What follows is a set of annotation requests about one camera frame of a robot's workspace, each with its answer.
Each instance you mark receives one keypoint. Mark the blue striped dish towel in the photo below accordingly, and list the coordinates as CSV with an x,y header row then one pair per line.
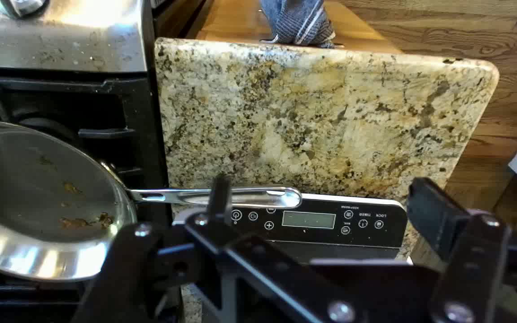
x,y
298,21

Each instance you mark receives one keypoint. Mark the stainless steel frying pan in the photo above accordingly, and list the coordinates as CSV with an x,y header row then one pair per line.
x,y
59,208

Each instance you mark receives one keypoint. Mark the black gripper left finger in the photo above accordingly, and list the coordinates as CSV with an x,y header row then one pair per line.
x,y
240,276

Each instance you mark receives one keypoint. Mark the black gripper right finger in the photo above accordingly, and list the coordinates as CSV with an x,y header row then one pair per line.
x,y
479,253

